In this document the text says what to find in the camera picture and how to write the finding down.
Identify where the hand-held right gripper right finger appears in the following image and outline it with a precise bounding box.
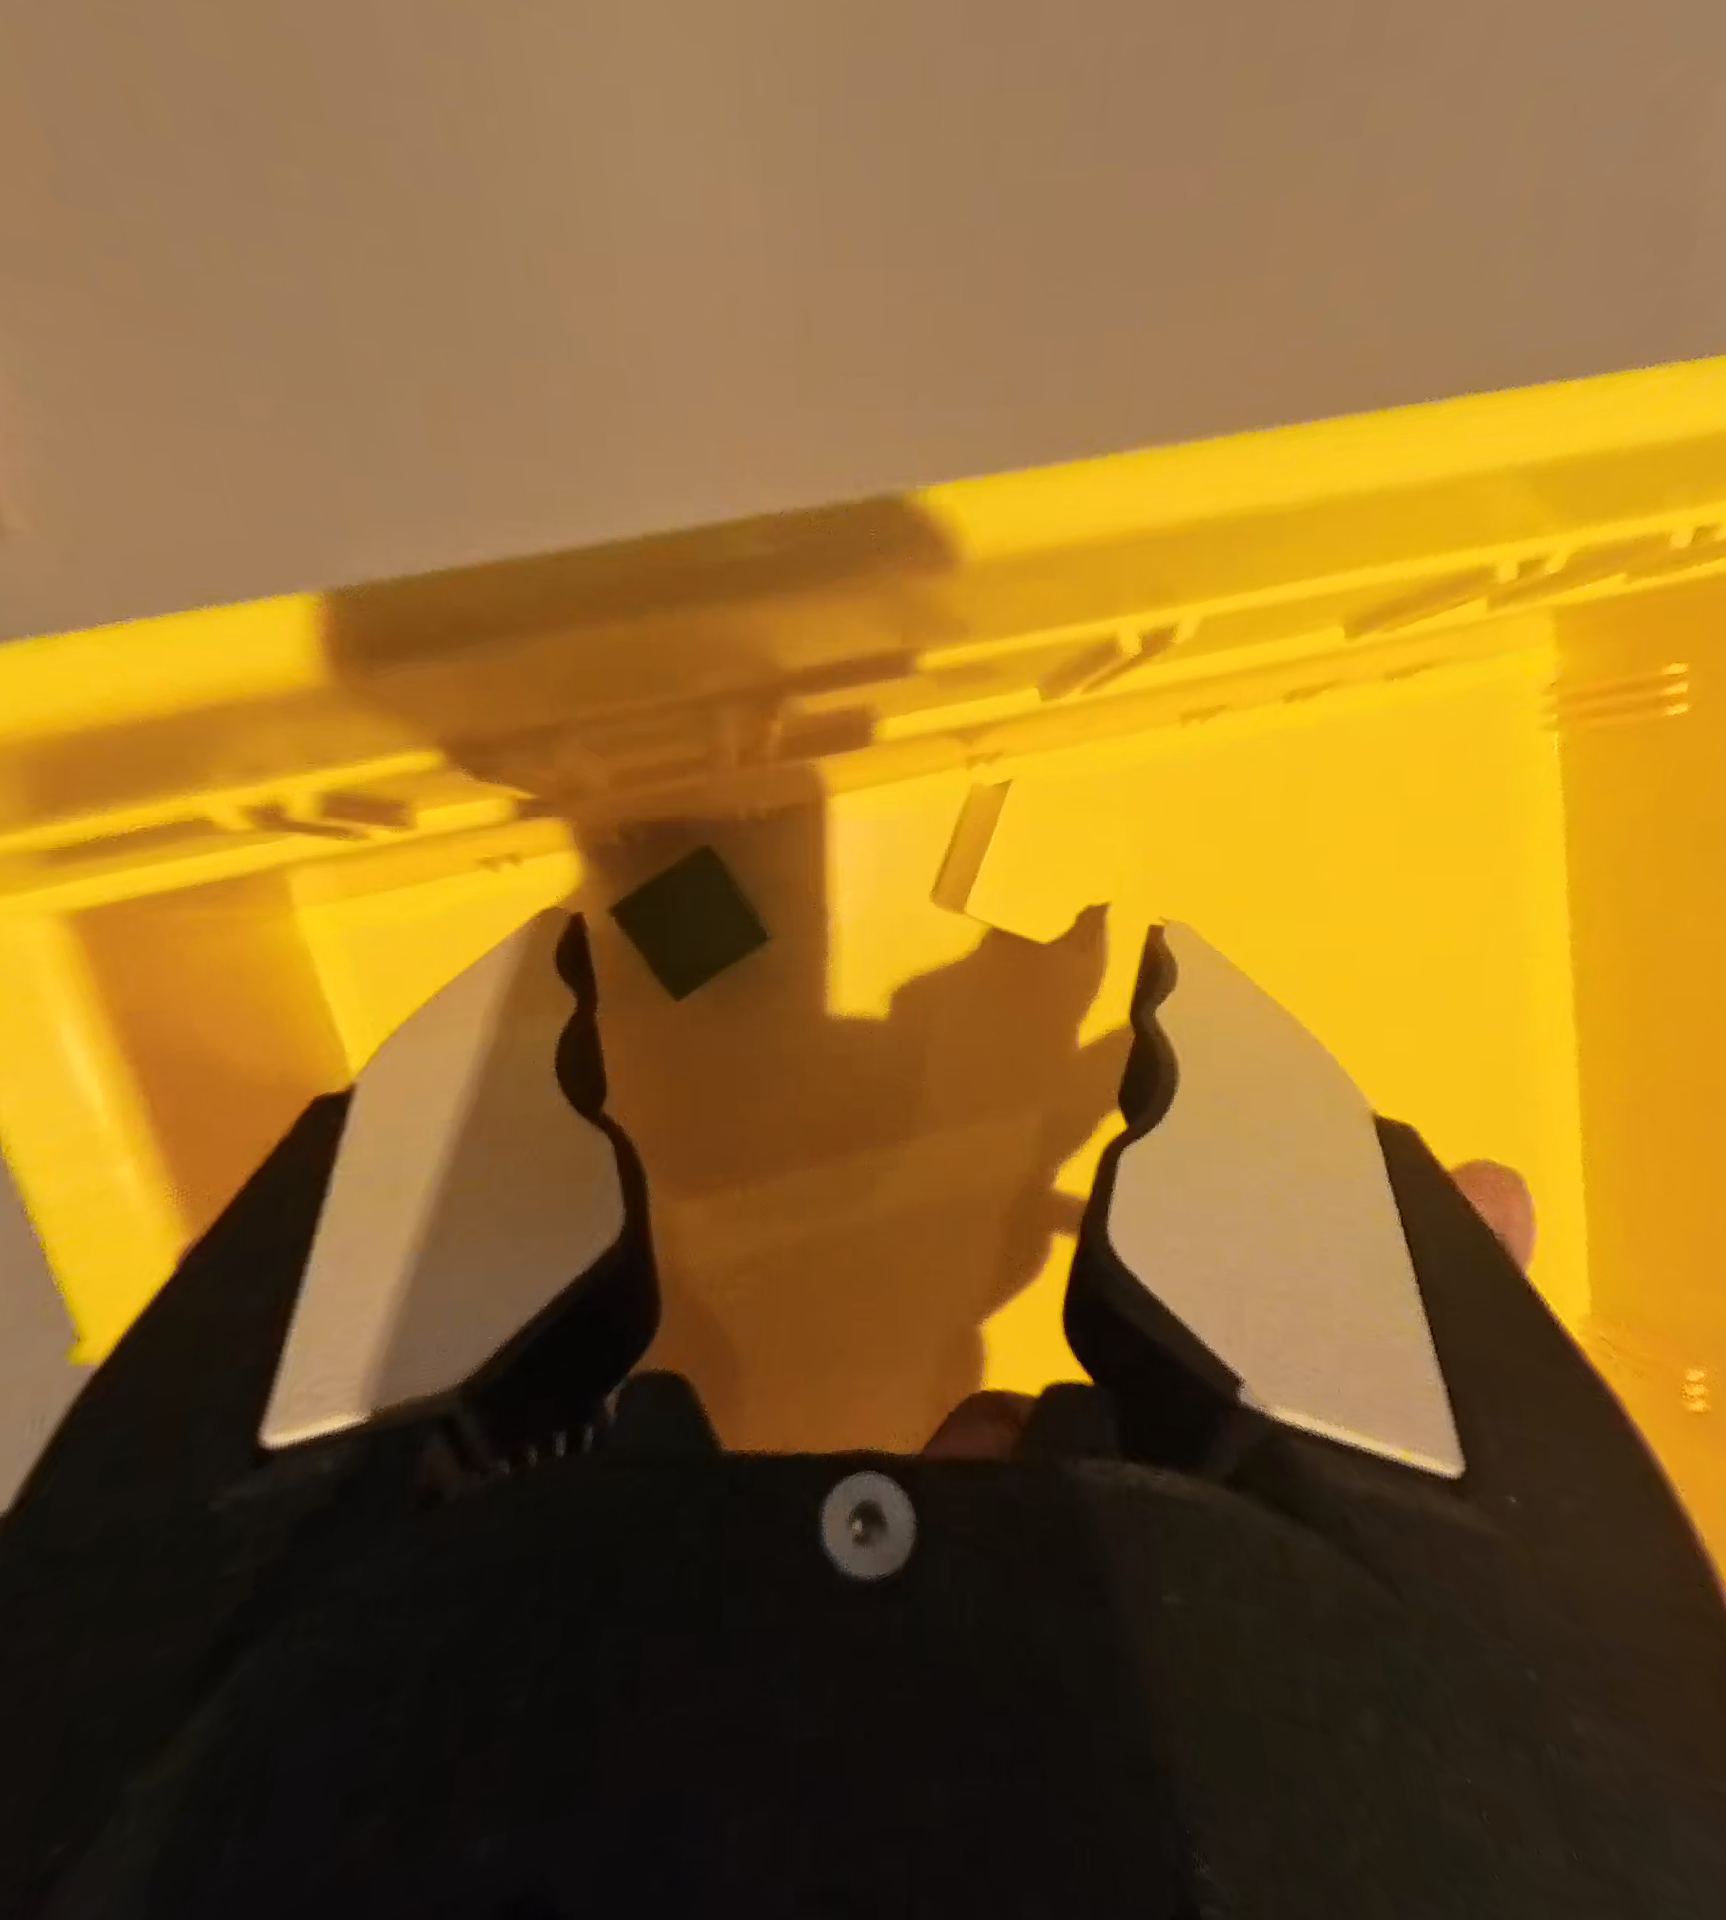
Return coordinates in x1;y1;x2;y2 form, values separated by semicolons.
1064;917;1468;1480

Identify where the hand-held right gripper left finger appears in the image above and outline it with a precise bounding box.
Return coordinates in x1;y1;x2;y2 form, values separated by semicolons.
259;905;656;1449

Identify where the small purple cube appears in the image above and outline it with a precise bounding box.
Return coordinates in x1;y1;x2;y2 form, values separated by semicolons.
608;845;773;1002

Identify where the yellow plastic bin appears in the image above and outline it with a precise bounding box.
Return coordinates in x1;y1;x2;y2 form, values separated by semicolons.
0;341;1726;1817

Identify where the person's right hand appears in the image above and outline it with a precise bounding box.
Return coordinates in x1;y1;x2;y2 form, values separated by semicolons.
1455;1158;1541;1262

